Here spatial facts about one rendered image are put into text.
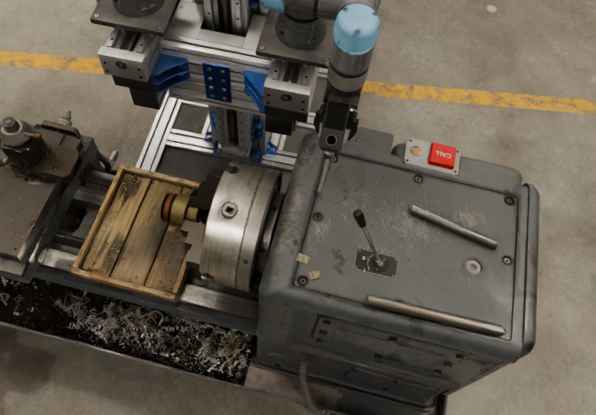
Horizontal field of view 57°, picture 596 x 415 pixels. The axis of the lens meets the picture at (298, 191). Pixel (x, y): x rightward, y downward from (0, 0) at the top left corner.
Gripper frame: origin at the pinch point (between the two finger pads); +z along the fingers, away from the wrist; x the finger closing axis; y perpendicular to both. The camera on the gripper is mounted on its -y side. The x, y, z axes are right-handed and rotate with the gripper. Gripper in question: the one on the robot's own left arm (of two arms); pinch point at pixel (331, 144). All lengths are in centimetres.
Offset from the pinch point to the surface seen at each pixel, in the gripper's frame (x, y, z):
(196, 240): 26.9, -19.8, 24.8
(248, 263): 12.0, -24.9, 17.9
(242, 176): 18.8, -6.3, 12.1
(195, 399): 31, -42, 135
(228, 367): 16, -37, 79
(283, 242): 5.2, -20.9, 10.3
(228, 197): 20.2, -13.0, 11.1
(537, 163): -103, 111, 134
